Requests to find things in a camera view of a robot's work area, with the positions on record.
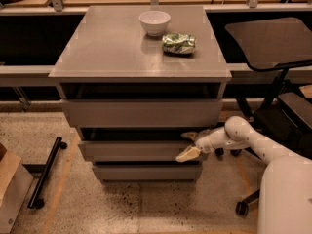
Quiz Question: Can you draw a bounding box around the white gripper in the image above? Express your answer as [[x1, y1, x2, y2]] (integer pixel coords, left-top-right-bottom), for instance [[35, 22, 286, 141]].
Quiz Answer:
[[176, 130, 215, 163]]

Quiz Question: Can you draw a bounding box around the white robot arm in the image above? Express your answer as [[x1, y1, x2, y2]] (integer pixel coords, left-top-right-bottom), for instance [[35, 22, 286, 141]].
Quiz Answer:
[[176, 116, 312, 234]]

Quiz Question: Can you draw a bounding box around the grey drawer cabinet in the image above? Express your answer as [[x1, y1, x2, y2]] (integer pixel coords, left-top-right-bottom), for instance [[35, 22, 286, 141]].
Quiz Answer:
[[50, 6, 231, 168]]

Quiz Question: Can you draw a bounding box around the grey top drawer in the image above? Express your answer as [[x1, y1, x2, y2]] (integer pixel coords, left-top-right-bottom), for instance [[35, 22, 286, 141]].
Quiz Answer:
[[61, 99, 222, 128]]

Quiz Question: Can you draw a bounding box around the green crumpled chip bag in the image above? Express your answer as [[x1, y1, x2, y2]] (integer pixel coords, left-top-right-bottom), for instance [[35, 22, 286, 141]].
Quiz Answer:
[[162, 33, 196, 55]]

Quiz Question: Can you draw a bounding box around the white bowl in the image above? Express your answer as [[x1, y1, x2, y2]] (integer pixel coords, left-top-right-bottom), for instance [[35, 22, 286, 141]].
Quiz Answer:
[[138, 11, 171, 36]]

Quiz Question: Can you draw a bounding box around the black office chair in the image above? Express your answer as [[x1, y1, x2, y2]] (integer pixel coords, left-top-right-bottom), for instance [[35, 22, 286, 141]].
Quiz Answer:
[[224, 17, 312, 217]]

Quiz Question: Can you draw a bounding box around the cardboard box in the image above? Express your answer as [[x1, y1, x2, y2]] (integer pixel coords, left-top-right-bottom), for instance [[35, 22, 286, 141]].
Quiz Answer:
[[0, 144, 33, 234]]

